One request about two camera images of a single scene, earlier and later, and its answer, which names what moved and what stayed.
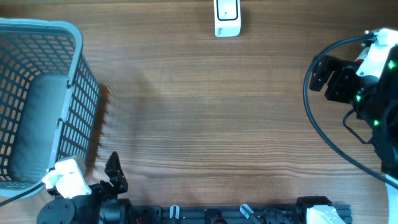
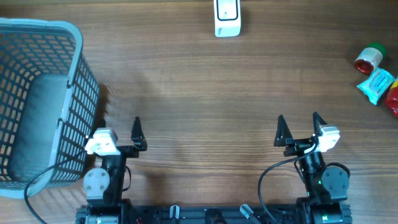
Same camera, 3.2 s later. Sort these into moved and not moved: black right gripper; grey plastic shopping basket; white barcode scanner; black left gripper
Moved: black left gripper; black right gripper
Not moved: grey plastic shopping basket; white barcode scanner
